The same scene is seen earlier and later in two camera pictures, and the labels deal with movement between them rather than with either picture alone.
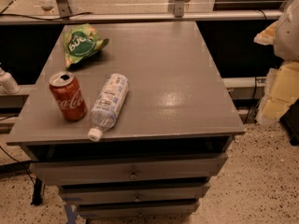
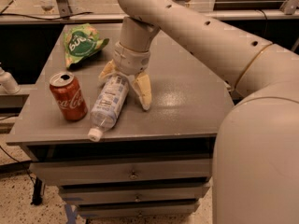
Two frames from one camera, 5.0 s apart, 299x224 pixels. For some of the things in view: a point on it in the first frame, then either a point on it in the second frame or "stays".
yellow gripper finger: x=267 y=35 → x=132 y=62
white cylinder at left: x=7 y=84 stays
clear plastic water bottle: x=112 y=93 stays
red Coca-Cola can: x=68 y=95 stays
